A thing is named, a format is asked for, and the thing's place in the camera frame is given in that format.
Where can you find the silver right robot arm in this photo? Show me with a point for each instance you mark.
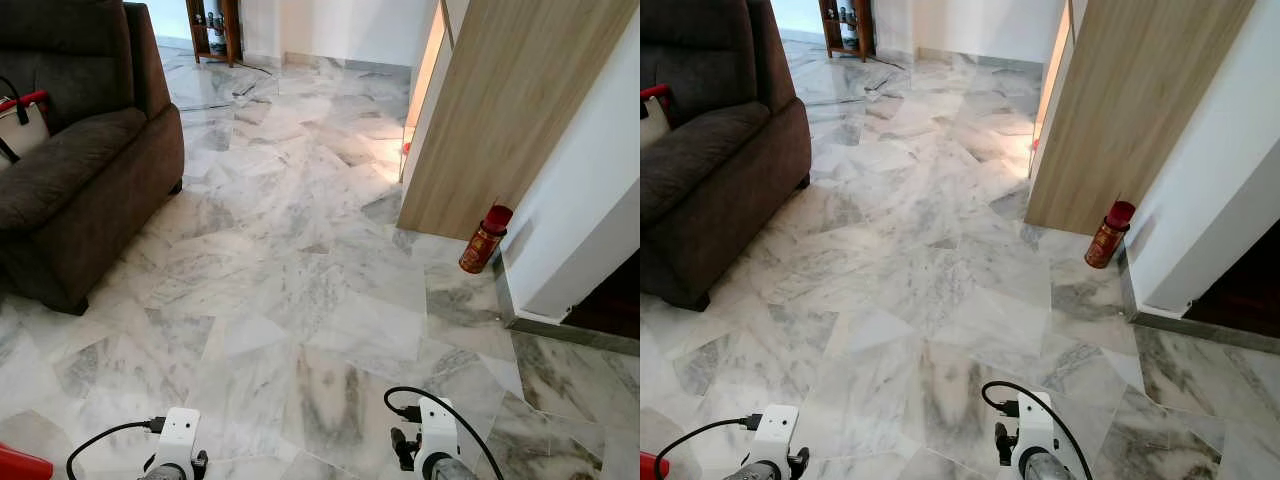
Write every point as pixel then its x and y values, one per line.
pixel 452 470
pixel 1048 468

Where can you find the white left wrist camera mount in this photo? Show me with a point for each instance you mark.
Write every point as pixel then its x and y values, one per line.
pixel 178 432
pixel 775 430

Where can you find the red cylindrical canister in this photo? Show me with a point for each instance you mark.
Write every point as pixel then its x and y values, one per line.
pixel 1106 242
pixel 482 245

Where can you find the dark brown fabric sofa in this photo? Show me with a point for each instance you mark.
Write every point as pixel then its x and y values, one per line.
pixel 90 170
pixel 720 170

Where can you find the red plastic object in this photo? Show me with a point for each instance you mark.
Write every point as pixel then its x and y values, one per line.
pixel 20 465
pixel 652 468

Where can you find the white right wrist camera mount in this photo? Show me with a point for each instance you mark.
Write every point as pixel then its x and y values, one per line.
pixel 1036 425
pixel 438 430

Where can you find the light wooden cabinet panel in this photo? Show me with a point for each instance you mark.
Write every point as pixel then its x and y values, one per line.
pixel 1120 110
pixel 500 110

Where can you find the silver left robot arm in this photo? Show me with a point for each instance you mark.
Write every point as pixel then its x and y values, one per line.
pixel 752 472
pixel 163 472

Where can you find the small brown wooden shelf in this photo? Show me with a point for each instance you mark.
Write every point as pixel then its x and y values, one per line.
pixel 864 28
pixel 232 30

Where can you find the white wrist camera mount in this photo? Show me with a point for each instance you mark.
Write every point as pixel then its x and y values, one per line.
pixel 775 430
pixel 1036 425
pixel 178 432
pixel 438 430

